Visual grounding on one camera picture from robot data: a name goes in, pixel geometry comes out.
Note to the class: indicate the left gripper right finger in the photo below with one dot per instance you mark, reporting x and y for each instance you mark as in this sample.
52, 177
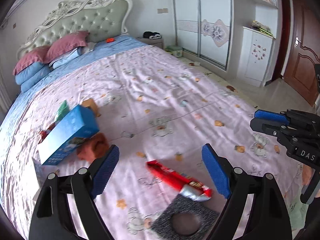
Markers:
268, 217

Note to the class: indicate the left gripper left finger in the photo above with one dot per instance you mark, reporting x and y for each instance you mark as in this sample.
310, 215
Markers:
52, 217

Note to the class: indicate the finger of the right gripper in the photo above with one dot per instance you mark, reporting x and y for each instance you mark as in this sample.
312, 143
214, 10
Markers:
268, 126
271, 116

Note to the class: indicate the red snack wrapper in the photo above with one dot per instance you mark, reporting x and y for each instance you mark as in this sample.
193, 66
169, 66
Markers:
187, 186

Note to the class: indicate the blue cardboard box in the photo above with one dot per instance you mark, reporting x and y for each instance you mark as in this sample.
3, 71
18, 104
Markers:
72, 131

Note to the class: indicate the green snack bag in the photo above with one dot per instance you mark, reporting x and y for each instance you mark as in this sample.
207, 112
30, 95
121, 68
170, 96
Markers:
62, 111

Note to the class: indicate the person's right hand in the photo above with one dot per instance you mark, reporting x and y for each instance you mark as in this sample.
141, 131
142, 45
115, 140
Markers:
310, 182

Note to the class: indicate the brown wooden door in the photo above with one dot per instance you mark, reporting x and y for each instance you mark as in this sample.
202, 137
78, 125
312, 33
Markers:
304, 52

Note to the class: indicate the white side cabinet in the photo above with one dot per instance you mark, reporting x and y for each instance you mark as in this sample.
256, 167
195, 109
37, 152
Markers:
254, 57

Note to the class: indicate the orange crumpled wrapper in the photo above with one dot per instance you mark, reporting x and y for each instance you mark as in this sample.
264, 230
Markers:
93, 148

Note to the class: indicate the grey square foam pad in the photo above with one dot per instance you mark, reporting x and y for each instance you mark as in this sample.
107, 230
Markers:
184, 219

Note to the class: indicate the pink patterned quilt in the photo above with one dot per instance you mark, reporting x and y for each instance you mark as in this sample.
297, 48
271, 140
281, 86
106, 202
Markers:
150, 129

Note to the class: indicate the bed with tufted headboard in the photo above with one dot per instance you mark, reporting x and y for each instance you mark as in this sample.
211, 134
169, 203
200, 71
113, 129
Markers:
120, 99

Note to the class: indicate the green white storage box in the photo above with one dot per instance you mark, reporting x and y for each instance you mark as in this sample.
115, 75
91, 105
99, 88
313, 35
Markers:
174, 50

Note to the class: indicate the white sliding wardrobe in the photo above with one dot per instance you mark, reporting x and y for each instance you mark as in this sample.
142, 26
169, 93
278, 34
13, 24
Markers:
203, 28

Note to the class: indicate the grey bedside table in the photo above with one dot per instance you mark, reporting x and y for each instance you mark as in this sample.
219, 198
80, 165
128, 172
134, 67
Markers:
157, 42

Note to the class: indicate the folded blue duvet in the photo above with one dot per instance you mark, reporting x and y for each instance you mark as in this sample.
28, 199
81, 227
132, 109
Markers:
34, 73

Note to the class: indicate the black item on nightstand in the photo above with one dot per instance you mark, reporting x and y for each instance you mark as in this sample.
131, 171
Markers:
152, 35

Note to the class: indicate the left maroon pillow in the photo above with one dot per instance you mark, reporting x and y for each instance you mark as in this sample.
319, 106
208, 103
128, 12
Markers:
36, 55

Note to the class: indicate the maroon pillow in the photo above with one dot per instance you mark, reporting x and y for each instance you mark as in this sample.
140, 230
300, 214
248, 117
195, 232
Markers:
66, 44
36, 55

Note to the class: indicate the right maroon pillow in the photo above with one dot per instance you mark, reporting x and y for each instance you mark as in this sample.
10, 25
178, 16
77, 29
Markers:
66, 44

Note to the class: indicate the small orange object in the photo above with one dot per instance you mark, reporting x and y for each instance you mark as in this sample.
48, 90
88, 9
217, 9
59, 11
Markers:
109, 40

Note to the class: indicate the wall shelf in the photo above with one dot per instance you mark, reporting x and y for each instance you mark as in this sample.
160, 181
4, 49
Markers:
270, 3

